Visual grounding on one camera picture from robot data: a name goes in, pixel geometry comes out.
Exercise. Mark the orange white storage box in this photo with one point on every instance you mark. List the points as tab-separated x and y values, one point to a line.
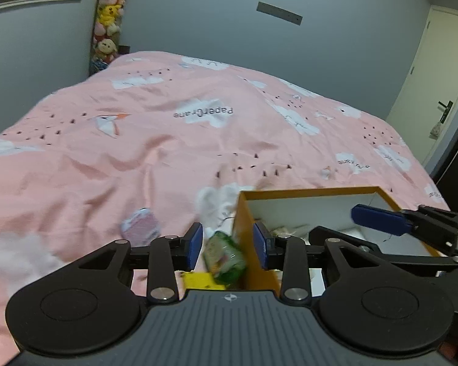
298	211

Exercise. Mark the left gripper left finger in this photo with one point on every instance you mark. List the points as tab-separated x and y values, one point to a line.
162	258

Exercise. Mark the white door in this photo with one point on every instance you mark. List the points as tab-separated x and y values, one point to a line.
432	78

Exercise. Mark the pink white tin case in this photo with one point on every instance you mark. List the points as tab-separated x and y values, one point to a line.
140	228

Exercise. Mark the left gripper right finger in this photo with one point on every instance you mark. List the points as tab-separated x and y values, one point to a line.
294	258

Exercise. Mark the grey wall plate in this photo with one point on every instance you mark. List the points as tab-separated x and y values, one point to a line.
281	13

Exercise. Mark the hanging plush toy stack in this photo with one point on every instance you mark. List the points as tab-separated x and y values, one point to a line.
106	34

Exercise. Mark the black door handle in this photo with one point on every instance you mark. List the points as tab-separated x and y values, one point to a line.
446	110

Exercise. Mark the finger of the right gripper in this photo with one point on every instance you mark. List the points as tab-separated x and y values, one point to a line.
401	251
435	227

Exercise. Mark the pink cloud-print bedspread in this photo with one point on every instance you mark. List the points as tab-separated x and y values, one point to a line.
183	137

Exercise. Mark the green snack packet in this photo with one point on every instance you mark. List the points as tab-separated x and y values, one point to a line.
223	259

